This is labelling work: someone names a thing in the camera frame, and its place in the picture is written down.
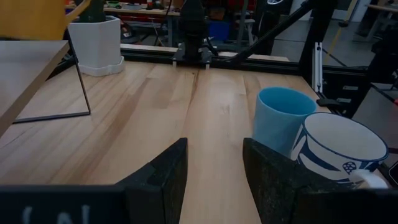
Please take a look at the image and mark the yellow orange mug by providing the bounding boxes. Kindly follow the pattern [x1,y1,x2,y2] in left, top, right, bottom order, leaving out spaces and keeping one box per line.
[0,0,91,40]

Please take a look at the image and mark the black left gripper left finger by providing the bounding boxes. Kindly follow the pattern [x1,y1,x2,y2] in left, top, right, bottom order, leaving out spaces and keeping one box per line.
[124,138,189,224]

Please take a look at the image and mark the blue white leaf pattern mug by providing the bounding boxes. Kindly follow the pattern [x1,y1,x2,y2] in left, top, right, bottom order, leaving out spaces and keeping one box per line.
[290,111,390,190]

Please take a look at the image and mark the light blue faceted mug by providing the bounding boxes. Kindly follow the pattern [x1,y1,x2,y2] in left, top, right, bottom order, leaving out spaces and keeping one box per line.
[252,86,318,158]

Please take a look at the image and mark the white hexagonal plant pot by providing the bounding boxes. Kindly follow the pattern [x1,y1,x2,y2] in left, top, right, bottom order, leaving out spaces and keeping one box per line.
[67,15,125,78]

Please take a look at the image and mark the green cactus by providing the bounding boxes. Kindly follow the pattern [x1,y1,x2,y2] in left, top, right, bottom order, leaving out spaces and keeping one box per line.
[77,0,106,23]

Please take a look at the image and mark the blue storage bin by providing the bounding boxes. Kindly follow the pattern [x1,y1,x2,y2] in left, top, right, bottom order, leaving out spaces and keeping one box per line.
[208,21,231,41]

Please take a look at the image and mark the wooden shelf black metal legs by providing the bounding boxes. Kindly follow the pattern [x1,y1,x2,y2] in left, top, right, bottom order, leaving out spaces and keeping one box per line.
[0,29,92,138]

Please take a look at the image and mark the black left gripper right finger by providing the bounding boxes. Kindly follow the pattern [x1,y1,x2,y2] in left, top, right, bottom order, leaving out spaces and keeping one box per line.
[243,138,315,224]

